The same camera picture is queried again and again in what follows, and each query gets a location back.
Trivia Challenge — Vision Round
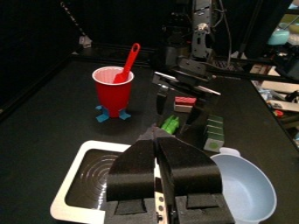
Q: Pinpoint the white corner clamp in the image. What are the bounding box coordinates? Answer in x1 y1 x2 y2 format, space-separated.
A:
78 35 93 49

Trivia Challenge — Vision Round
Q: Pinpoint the teal bottle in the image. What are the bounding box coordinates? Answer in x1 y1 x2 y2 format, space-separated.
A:
265 28 292 46

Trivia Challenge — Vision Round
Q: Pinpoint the red plastic spatula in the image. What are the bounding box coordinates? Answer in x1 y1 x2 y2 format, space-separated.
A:
112 42 141 85

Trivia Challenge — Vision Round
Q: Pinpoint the red plastic cup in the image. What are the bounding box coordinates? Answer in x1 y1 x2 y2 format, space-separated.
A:
90 66 136 119

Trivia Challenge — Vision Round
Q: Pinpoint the green striped box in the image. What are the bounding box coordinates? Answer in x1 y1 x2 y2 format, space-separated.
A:
201 114 226 153

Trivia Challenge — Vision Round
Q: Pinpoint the white square plate black centre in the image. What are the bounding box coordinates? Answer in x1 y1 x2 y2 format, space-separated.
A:
49 139 157 224

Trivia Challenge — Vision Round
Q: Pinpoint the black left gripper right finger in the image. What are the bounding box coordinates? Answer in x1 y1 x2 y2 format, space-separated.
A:
153 136 236 224

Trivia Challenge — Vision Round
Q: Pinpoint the salmon sushi toy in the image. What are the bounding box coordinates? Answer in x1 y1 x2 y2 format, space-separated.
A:
172 96 197 114

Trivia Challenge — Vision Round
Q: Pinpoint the grey hanging cable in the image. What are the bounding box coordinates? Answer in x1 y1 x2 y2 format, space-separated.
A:
217 0 233 68

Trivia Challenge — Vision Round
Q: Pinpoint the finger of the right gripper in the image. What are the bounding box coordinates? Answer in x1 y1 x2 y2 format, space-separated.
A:
178 96 210 136
154 86 170 116

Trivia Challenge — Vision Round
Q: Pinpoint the light blue bowl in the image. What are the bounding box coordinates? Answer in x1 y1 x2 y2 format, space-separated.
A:
209 147 277 224

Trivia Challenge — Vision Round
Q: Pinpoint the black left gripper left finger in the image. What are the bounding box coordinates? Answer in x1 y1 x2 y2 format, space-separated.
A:
104 125 158 224

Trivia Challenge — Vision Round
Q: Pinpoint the blue cup holder base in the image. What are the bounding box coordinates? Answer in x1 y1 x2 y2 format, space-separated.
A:
94 105 132 123

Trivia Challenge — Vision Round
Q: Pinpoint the white flat box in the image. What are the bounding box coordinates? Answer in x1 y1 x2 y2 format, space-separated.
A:
265 99 299 114

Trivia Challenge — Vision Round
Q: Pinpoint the green toy vegetable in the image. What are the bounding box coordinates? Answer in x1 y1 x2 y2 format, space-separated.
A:
160 115 181 136

